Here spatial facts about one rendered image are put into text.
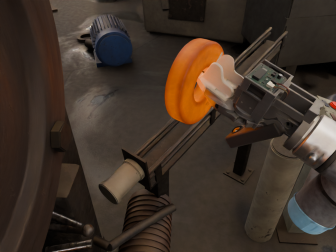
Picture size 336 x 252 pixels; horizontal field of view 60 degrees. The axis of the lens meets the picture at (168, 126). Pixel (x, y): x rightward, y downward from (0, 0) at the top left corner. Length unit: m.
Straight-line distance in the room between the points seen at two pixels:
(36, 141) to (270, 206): 1.04
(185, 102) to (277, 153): 0.57
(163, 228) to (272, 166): 0.45
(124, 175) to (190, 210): 0.81
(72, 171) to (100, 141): 1.25
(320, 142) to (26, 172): 0.37
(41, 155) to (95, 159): 1.46
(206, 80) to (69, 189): 0.29
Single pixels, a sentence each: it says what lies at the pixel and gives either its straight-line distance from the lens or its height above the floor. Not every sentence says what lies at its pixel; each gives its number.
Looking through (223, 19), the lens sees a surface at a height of 0.23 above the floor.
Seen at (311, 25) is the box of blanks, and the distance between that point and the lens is 2.36.
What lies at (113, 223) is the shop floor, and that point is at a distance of 1.41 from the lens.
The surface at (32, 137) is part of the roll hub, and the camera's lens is 0.23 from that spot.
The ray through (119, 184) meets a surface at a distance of 0.65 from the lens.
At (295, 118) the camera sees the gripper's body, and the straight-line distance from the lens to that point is 0.46.
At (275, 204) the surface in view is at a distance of 1.18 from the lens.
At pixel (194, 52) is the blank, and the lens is 0.48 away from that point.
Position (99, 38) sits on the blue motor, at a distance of 2.32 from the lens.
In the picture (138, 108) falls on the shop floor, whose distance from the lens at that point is 2.01.
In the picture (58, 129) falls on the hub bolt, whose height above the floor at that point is 1.04.
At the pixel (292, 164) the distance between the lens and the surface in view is 1.02.
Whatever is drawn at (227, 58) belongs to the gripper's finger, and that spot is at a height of 0.96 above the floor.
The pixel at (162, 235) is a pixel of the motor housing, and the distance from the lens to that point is 0.77.
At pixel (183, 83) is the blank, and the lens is 0.47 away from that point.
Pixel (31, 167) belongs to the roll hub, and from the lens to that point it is 0.23.
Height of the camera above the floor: 1.19
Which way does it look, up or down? 40 degrees down
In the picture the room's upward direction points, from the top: straight up
